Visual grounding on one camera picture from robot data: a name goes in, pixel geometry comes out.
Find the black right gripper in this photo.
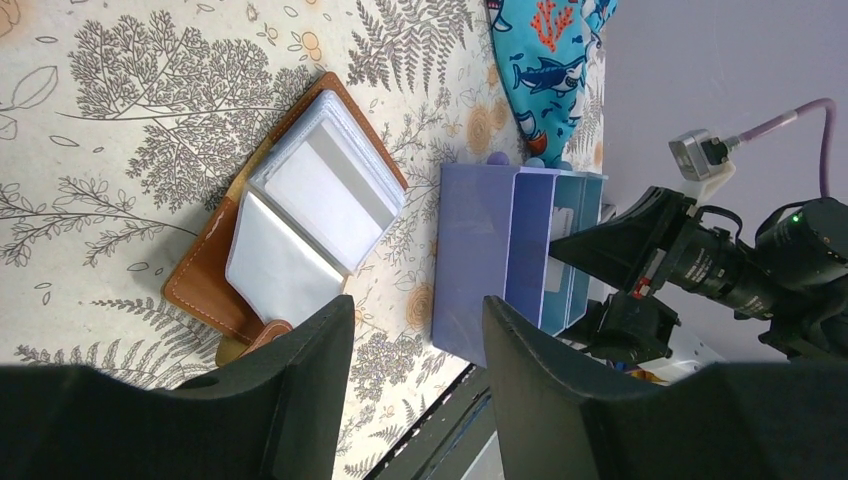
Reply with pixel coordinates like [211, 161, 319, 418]
[482, 186, 847, 479]

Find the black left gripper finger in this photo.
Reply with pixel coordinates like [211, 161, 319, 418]
[1, 295, 354, 479]

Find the brown leather card holder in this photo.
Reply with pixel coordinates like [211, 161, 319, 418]
[163, 72, 408, 364]

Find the white magnetic stripe card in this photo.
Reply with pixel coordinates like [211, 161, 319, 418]
[264, 119, 400, 273]

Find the purple blue card organizer box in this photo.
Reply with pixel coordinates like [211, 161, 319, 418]
[431, 163, 606, 366]

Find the blue shark print cloth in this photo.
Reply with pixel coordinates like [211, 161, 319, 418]
[486, 0, 618, 168]

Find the floral patterned table mat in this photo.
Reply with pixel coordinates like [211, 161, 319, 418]
[0, 0, 607, 480]

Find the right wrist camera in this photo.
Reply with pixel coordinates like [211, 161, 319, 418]
[668, 129, 740, 205]

